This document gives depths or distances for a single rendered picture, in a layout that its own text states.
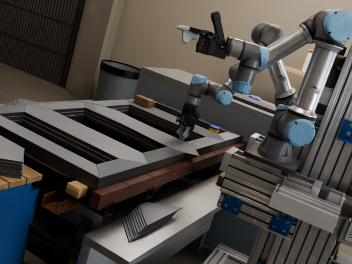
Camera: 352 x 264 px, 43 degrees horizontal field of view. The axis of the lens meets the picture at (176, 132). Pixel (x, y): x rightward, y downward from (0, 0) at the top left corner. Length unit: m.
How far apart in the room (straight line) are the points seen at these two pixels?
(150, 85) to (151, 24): 2.89
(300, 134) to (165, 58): 4.42
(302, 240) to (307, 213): 0.39
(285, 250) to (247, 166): 0.49
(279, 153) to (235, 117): 1.16
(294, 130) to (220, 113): 1.38
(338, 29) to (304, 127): 0.38
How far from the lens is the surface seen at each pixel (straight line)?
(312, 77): 1.81
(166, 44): 6.08
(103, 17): 6.23
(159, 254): 2.30
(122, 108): 2.84
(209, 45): 1.70
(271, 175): 1.98
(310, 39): 1.92
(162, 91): 3.31
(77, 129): 2.13
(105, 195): 1.66
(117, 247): 1.64
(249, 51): 1.73
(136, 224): 1.78
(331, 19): 1.77
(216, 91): 2.29
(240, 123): 3.07
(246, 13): 5.78
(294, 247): 2.26
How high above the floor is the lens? 1.50
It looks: 14 degrees down
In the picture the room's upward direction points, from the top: 17 degrees clockwise
